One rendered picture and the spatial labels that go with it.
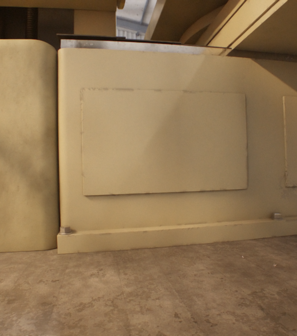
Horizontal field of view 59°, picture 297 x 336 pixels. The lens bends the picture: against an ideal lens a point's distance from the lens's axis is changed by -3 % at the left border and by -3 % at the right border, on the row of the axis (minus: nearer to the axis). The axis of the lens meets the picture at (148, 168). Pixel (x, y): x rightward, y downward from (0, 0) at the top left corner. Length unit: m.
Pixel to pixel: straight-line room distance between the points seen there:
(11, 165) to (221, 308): 0.62
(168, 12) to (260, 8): 0.48
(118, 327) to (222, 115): 0.65
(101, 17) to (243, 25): 0.88
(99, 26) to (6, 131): 0.92
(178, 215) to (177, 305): 0.39
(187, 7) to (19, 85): 0.71
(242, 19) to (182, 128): 0.37
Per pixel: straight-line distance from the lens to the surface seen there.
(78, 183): 0.77
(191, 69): 0.87
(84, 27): 1.57
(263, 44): 0.96
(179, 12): 1.23
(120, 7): 1.44
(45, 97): 0.81
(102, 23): 1.58
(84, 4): 1.58
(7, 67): 0.86
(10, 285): 0.61
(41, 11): 1.63
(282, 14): 0.82
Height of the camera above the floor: 0.22
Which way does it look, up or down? level
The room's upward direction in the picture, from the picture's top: 1 degrees counter-clockwise
